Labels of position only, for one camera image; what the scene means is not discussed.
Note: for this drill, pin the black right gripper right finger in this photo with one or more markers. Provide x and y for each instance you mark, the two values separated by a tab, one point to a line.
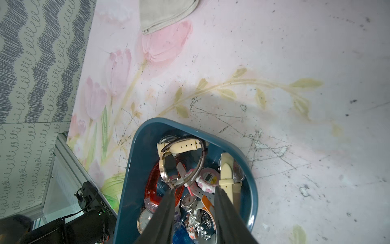
230	227

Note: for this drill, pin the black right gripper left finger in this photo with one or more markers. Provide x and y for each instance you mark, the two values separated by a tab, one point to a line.
159	230

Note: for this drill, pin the blue strap watch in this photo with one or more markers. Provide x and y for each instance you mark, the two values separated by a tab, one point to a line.
180	235

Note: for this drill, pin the orange white kids watch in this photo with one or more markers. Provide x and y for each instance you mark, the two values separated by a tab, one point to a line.
205	222

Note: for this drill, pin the red transparent watch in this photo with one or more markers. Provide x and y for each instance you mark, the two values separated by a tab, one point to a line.
155	190

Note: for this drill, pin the white pink digital watch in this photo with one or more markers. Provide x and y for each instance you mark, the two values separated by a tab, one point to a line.
205	183

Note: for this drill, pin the cream leather strap watch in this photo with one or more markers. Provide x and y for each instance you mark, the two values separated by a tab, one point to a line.
181	145

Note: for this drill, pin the dark brown leather watch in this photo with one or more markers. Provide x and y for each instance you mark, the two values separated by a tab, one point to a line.
143	219

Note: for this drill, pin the teal storage tray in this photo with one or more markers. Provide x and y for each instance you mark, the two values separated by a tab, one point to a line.
143	157

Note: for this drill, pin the grey work glove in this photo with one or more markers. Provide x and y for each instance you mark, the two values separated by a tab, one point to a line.
158	14

